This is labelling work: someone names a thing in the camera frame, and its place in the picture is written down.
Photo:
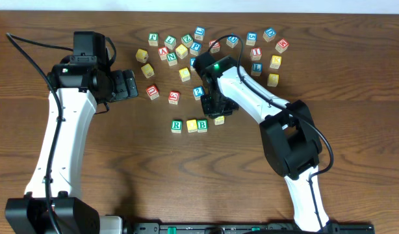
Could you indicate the red U block lower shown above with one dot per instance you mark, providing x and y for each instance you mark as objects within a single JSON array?
[{"x": 153, "y": 92}]

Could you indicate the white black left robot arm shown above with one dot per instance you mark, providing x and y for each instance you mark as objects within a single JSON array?
[{"x": 52, "y": 200}]

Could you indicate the blue 2 block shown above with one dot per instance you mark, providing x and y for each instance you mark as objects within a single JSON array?
[{"x": 198, "y": 92}]

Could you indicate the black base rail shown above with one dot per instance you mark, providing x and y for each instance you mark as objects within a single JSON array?
[{"x": 281, "y": 228}]

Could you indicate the blue L block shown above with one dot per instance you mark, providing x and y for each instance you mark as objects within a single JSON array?
[{"x": 256, "y": 69}]

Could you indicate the red u block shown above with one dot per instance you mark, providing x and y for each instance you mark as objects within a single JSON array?
[
  {"x": 153, "y": 92},
  {"x": 214, "y": 46}
]

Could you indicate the blue P block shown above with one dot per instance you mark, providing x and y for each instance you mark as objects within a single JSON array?
[{"x": 195, "y": 48}]

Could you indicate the yellow C block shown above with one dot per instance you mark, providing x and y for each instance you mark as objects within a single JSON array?
[{"x": 184, "y": 74}]

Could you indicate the blue block top right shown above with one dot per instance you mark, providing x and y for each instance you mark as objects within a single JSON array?
[{"x": 269, "y": 34}]

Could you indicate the blue D block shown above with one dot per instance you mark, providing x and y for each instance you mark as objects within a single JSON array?
[{"x": 232, "y": 41}]

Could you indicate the green R block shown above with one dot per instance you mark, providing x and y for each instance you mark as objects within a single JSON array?
[{"x": 176, "y": 126}]

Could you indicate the blue T block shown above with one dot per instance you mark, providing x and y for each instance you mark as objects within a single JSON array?
[{"x": 192, "y": 60}]

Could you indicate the red U block upper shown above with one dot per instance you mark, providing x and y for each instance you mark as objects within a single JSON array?
[{"x": 214, "y": 46}]

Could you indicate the green block top left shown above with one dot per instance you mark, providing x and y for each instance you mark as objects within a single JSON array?
[{"x": 153, "y": 39}]

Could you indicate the red W block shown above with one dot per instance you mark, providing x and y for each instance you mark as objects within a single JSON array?
[{"x": 282, "y": 46}]

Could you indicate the red I block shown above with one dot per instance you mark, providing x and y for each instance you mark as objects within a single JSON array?
[{"x": 256, "y": 53}]

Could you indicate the yellow K block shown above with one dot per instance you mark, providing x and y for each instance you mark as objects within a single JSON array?
[{"x": 275, "y": 62}]

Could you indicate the yellow G block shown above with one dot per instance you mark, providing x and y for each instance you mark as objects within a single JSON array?
[{"x": 273, "y": 80}]

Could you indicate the red A block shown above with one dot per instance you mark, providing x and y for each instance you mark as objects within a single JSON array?
[{"x": 163, "y": 52}]

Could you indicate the blue 1 block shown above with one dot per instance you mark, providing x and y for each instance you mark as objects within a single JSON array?
[{"x": 199, "y": 33}]

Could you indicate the green Z block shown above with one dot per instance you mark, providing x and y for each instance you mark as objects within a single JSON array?
[{"x": 187, "y": 40}]

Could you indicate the yellow S block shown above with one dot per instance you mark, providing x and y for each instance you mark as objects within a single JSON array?
[{"x": 181, "y": 51}]

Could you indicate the yellow block far left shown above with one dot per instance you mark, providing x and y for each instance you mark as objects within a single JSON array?
[{"x": 142, "y": 56}]

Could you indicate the green N block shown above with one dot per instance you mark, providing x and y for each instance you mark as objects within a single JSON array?
[{"x": 172, "y": 59}]

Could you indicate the blue 5 block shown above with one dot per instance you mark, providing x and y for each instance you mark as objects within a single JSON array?
[{"x": 251, "y": 38}]

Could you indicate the green B block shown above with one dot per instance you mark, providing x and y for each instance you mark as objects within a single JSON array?
[{"x": 202, "y": 126}]

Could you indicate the yellow O block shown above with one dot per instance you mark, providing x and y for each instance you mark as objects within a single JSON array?
[
  {"x": 219, "y": 120},
  {"x": 192, "y": 126}
]

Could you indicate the red E block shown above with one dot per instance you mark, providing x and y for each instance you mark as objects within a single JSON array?
[{"x": 173, "y": 97}]

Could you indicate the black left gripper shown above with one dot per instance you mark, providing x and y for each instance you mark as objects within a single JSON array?
[{"x": 122, "y": 85}]

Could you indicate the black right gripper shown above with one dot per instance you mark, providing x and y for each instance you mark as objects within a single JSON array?
[{"x": 211, "y": 112}]

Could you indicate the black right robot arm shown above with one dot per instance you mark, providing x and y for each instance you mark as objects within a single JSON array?
[{"x": 291, "y": 142}]

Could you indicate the yellow 8 block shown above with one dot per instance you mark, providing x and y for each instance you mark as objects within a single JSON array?
[{"x": 148, "y": 71}]

